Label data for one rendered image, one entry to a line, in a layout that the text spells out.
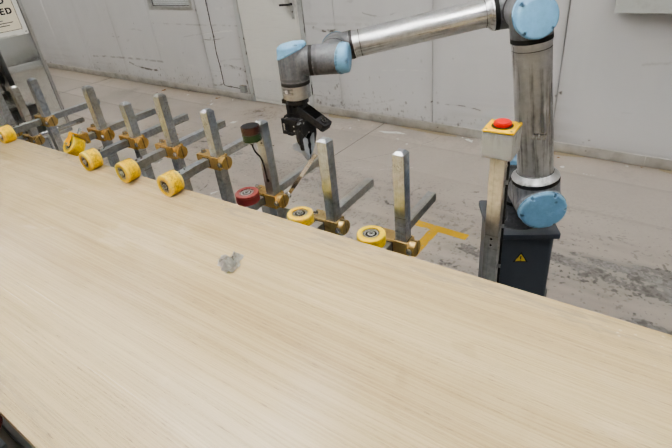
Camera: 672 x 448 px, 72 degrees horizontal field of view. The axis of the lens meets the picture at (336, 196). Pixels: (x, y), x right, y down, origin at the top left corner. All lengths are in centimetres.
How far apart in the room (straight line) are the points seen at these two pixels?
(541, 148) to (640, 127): 228
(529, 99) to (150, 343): 120
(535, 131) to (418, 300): 70
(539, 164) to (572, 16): 220
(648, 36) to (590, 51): 33
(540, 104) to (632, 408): 86
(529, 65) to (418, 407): 98
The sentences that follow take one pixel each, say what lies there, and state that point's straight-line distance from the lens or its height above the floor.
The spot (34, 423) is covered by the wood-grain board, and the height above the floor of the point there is 90.
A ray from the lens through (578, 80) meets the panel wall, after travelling 377.
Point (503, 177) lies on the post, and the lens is 116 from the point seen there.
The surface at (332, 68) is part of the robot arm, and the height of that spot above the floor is 129.
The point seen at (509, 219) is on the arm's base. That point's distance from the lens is 186.
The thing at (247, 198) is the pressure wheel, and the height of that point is 90.
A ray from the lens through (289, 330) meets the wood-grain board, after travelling 105.
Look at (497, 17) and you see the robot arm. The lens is 155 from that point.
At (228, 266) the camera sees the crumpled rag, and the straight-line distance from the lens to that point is 124.
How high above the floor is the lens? 164
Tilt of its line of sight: 30 degrees down
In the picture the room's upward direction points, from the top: 6 degrees counter-clockwise
